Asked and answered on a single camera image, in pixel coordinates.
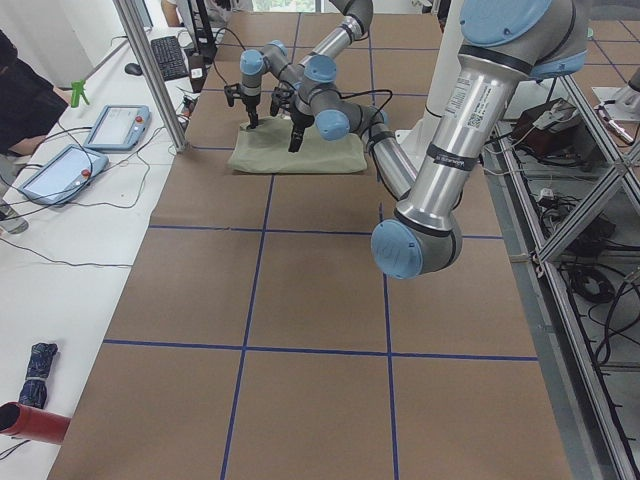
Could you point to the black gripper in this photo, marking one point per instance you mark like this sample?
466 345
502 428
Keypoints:
250 101
299 122

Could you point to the olive green long-sleeve shirt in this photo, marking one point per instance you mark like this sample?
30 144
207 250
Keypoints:
264 150

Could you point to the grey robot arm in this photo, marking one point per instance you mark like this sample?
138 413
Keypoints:
503 44
300 45

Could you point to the seated person dark clothes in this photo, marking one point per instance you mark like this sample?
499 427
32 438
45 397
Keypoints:
30 104

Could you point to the black computer keyboard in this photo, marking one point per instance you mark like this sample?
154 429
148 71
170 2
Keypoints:
169 58

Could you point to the black computer mouse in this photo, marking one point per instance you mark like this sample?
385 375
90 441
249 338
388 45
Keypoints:
133 69

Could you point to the upper teach pendant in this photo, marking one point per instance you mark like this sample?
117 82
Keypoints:
118 128

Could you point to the teach pendant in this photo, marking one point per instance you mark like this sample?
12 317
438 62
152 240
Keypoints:
118 128
64 176

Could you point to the green plastic clamp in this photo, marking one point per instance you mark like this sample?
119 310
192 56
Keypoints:
78 93

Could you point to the lower teach pendant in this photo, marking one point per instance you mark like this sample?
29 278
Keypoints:
64 176

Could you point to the black power box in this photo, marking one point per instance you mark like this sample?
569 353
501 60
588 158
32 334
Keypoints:
553 128

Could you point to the dark blue rolled cloth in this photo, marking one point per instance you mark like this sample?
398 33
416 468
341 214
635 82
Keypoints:
34 390

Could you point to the red cylinder bottle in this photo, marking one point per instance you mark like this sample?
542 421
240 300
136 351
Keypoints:
30 423

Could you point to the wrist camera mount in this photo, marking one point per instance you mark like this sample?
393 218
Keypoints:
281 99
233 92

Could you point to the aluminium frame post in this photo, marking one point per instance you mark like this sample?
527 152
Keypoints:
132 24

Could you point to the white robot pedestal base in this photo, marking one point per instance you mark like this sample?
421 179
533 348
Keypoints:
415 141

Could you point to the aluminium frame rail structure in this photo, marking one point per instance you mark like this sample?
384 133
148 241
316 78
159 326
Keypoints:
573 237

